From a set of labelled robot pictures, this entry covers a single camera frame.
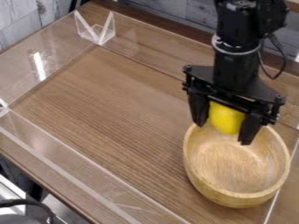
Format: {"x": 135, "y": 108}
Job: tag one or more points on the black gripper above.
{"x": 231, "y": 83}

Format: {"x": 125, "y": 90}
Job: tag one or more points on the yellow lemon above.
{"x": 226, "y": 118}

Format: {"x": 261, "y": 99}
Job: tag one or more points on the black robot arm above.
{"x": 247, "y": 21}

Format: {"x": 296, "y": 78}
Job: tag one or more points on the light wooden bowl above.
{"x": 234, "y": 175}

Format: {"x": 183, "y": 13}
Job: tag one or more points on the clear acrylic enclosure walls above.
{"x": 94, "y": 121}

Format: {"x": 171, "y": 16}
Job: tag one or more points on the clear acrylic corner bracket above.
{"x": 99, "y": 34}

